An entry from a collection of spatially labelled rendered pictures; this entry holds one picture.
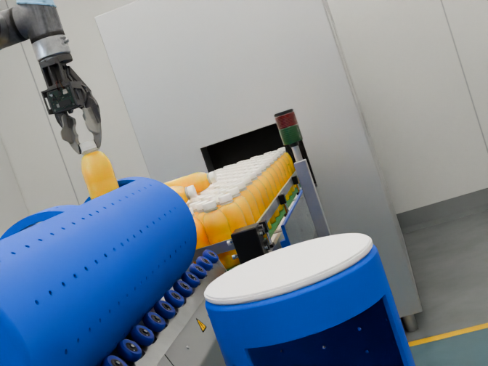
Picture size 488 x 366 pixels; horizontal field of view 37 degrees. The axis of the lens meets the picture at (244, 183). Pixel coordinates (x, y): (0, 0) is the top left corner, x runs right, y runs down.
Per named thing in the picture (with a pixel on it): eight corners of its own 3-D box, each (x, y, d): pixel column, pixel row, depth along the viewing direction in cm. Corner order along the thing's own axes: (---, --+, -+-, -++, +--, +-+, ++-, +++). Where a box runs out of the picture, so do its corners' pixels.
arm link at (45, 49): (41, 46, 162) (72, 34, 160) (47, 65, 162) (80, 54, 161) (25, 44, 155) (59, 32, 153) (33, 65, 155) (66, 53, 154)
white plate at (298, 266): (173, 296, 118) (176, 303, 118) (269, 301, 95) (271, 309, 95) (298, 237, 133) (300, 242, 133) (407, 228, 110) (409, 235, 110)
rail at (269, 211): (251, 243, 196) (247, 233, 196) (301, 171, 352) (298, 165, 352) (254, 242, 196) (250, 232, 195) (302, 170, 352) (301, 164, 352)
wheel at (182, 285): (168, 284, 161) (173, 277, 160) (183, 287, 164) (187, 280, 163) (177, 296, 158) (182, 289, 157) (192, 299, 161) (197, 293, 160)
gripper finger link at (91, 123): (90, 150, 156) (70, 112, 156) (99, 147, 162) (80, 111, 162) (102, 144, 156) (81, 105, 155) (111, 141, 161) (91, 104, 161)
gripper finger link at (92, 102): (86, 129, 160) (67, 94, 160) (88, 128, 162) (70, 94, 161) (103, 119, 159) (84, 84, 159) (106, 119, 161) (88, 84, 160)
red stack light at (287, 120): (277, 131, 217) (272, 118, 217) (279, 129, 224) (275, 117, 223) (297, 123, 216) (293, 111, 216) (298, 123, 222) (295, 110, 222)
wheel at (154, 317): (137, 316, 139) (143, 308, 138) (155, 319, 142) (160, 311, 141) (147, 331, 136) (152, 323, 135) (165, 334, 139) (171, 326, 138)
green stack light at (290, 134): (282, 146, 218) (277, 131, 217) (285, 144, 224) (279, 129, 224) (302, 139, 216) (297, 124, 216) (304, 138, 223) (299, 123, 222)
